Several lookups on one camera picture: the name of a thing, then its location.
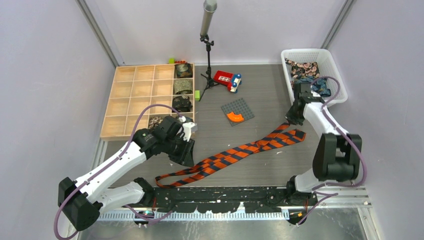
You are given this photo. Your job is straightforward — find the green and red small toys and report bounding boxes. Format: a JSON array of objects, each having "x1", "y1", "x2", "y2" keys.
[{"x1": 168, "y1": 57, "x2": 187, "y2": 64}]

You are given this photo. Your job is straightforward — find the orange navy striped tie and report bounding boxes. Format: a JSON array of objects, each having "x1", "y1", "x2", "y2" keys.
[{"x1": 155, "y1": 122, "x2": 306, "y2": 189}]

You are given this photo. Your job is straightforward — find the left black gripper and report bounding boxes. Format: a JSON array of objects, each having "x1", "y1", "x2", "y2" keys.
[{"x1": 162, "y1": 134, "x2": 195, "y2": 167}]

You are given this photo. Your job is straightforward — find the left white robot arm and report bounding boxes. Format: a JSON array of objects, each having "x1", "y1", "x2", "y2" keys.
[{"x1": 58, "y1": 116, "x2": 198, "y2": 231}]

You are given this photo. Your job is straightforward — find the red toy block car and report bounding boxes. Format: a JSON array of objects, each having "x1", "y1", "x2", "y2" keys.
[{"x1": 213, "y1": 70, "x2": 242, "y2": 94}]

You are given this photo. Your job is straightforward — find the rolled black gold tie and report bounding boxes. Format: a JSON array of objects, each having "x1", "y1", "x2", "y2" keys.
[{"x1": 172, "y1": 95, "x2": 193, "y2": 113}]

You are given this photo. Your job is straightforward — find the pink floral dark tie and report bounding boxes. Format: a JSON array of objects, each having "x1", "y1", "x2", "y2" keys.
[{"x1": 284, "y1": 58, "x2": 321, "y2": 79}]

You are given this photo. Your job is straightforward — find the rolled beige floral tie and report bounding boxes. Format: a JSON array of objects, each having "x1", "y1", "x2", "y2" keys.
[{"x1": 148, "y1": 115, "x2": 164, "y2": 130}]

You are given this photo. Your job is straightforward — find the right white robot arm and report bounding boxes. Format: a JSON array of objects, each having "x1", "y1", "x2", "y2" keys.
[{"x1": 285, "y1": 83, "x2": 362, "y2": 205}]

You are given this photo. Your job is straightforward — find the grey lego baseplate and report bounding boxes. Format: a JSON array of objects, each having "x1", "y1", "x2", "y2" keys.
[{"x1": 221, "y1": 98, "x2": 255, "y2": 127}]

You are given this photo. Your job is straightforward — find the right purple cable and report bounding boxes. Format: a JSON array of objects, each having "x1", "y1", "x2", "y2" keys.
[{"x1": 296, "y1": 76, "x2": 369, "y2": 226}]

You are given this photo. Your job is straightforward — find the rolled dark tie top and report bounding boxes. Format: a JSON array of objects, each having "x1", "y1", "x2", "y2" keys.
[{"x1": 175, "y1": 63, "x2": 193, "y2": 79}]

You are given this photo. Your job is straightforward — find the green block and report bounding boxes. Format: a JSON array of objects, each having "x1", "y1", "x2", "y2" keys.
[{"x1": 194, "y1": 90, "x2": 200, "y2": 101}]

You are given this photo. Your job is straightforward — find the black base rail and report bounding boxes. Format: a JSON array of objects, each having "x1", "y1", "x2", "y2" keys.
[{"x1": 120, "y1": 185, "x2": 319, "y2": 215}]

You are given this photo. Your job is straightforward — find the grey microphone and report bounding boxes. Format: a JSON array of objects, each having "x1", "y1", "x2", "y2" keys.
[{"x1": 199, "y1": 0, "x2": 218, "y2": 37}]

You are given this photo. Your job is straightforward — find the black tripod stand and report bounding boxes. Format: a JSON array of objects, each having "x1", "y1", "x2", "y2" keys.
[{"x1": 199, "y1": 34, "x2": 219, "y2": 101}]

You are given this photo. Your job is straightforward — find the orange curved block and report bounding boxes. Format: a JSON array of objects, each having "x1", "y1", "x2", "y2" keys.
[{"x1": 226, "y1": 111, "x2": 245, "y2": 123}]

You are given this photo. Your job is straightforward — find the rolled olive patterned tie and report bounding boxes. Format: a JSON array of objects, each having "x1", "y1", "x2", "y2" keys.
[{"x1": 173, "y1": 79, "x2": 193, "y2": 95}]

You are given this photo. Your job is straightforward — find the white plastic basket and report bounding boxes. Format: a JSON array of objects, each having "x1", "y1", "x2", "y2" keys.
[{"x1": 280, "y1": 48, "x2": 348, "y2": 107}]

